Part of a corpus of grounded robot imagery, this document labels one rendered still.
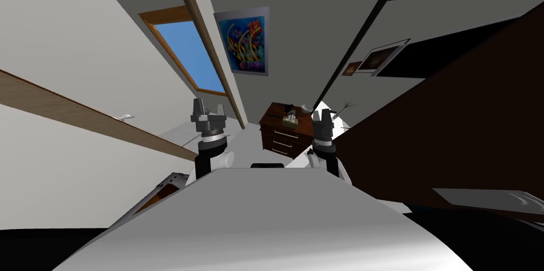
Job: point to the wooden framed window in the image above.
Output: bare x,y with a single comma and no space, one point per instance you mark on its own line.
193,54

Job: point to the dark brown door leaf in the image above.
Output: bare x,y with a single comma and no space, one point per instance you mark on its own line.
459,126

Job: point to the white framed brown picture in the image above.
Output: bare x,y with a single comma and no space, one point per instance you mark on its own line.
379,57

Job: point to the brown wooden dresser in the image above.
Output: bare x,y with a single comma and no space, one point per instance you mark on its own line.
280,135

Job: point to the small brown wall picture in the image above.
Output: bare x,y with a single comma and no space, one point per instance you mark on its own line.
352,68

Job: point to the black wall screen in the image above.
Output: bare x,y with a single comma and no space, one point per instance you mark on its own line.
442,56

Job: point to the white door leaf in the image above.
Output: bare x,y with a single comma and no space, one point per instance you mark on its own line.
76,177

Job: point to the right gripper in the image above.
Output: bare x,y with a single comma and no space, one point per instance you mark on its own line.
324,130

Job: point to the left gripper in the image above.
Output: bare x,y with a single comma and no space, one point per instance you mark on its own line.
208,123

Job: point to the colourful framed wall picture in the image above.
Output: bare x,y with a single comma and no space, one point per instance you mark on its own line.
246,41

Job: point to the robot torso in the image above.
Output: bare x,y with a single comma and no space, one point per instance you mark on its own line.
263,224

